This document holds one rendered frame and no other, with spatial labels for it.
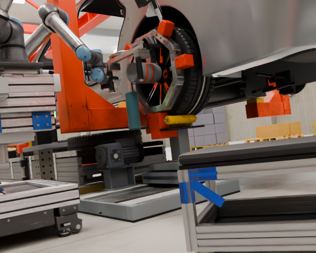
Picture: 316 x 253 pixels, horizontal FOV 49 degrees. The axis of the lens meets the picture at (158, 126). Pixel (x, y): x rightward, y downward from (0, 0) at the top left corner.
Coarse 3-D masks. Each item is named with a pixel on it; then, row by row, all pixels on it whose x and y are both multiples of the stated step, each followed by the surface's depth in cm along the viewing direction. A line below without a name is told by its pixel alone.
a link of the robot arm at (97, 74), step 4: (92, 68) 203; (96, 68) 201; (100, 68) 203; (92, 72) 201; (96, 72) 200; (100, 72) 200; (92, 76) 201; (96, 76) 200; (100, 76) 200; (104, 76) 206; (96, 80) 201; (100, 80) 203; (104, 80) 208
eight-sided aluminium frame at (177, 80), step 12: (144, 36) 237; (156, 36) 227; (168, 48) 219; (132, 60) 252; (180, 72) 218; (132, 84) 255; (180, 84) 218; (168, 96) 224; (144, 108) 243; (156, 108) 232; (168, 108) 228
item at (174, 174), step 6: (144, 174) 251; (150, 174) 246; (156, 174) 240; (162, 174) 235; (168, 174) 230; (174, 174) 226; (144, 180) 252; (150, 180) 246; (156, 180) 241; (162, 180) 236; (168, 180) 231; (174, 180) 226
